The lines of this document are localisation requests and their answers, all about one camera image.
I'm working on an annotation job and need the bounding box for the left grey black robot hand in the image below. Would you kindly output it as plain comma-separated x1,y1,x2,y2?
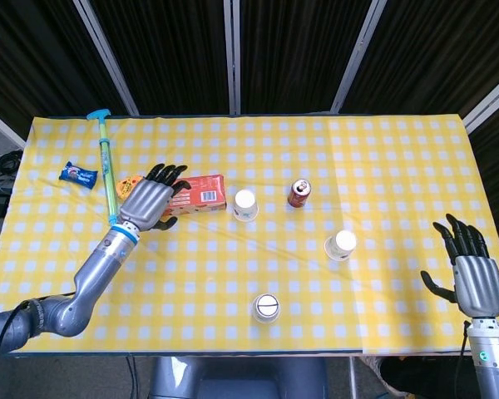
118,164,192,233

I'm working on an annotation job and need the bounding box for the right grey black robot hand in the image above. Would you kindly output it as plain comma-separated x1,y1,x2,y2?
419,214,499,322

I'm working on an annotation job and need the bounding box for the white cup blue flower print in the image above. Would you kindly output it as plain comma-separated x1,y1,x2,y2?
233,189,259,223

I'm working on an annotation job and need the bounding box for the white cup green leaf print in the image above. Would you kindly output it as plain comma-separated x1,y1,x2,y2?
324,229,358,262

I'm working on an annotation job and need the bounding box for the yellow snack packet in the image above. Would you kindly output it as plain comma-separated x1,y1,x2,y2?
116,174,146,201

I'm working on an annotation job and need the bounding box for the green blue toy water pump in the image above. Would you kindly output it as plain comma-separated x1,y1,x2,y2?
86,108,121,228

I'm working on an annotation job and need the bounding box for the orange biscuit box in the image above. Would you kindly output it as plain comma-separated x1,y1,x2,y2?
161,174,228,218

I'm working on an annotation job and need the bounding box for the blue cookie packet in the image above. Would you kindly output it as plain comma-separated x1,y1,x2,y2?
58,161,98,190

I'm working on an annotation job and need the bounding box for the yellow white checked tablecloth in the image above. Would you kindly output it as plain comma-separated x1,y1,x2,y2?
0,115,499,357

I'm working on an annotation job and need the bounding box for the black pleated curtain panel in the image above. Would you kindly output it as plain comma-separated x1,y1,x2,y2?
0,0,126,140
88,0,230,116
339,0,499,267
238,0,376,115

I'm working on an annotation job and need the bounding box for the red drink can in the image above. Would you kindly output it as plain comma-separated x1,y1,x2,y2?
287,179,312,209

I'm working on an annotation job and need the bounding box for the white cup line-marked bottom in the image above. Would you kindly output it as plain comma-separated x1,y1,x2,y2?
251,293,281,324

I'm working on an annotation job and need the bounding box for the grey robot torso base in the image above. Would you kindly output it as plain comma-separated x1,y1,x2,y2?
149,356,329,399

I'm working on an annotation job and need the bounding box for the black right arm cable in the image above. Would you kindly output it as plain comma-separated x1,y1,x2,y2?
460,319,472,359

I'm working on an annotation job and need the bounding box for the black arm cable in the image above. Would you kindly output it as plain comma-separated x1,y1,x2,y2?
460,319,472,359
0,291,77,399

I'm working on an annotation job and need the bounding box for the black cable bundle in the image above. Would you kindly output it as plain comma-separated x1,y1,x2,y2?
0,150,24,186

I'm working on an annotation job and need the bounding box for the white partition frame post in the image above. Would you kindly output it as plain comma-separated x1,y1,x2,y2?
329,0,388,115
0,103,27,151
223,0,242,116
463,76,499,135
72,0,140,116

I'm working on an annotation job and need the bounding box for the black hanging cable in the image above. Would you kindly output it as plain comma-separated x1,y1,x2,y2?
126,355,139,399

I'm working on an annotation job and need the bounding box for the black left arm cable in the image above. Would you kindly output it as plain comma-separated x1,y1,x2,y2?
0,291,77,399

